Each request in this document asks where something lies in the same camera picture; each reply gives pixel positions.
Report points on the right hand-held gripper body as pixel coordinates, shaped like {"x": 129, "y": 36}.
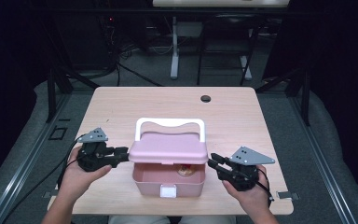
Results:
{"x": 244, "y": 174}

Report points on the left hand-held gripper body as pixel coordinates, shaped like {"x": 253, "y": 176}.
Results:
{"x": 93, "y": 157}

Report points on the small red patterned object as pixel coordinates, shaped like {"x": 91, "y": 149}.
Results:
{"x": 185, "y": 170}

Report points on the person's right hand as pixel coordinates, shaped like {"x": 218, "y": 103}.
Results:
{"x": 254, "y": 199}

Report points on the person's left hand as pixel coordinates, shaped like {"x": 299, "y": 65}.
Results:
{"x": 74, "y": 182}

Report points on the black tape strip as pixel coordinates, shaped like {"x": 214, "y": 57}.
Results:
{"x": 64, "y": 119}

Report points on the grey tape piece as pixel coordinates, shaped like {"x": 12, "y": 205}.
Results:
{"x": 50, "y": 194}
{"x": 287, "y": 195}

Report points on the person's grey trousers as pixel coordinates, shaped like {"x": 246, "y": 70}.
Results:
{"x": 171, "y": 220}

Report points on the black metal stand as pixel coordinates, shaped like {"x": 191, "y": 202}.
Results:
{"x": 305, "y": 93}
{"x": 51, "y": 93}

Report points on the white desk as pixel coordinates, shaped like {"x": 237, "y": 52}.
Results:
{"x": 174, "y": 46}

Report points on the black chair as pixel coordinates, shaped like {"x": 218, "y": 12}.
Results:
{"x": 230, "y": 21}

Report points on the aluminium floor rail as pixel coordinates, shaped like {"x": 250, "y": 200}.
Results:
{"x": 320, "y": 155}
{"x": 21, "y": 165}

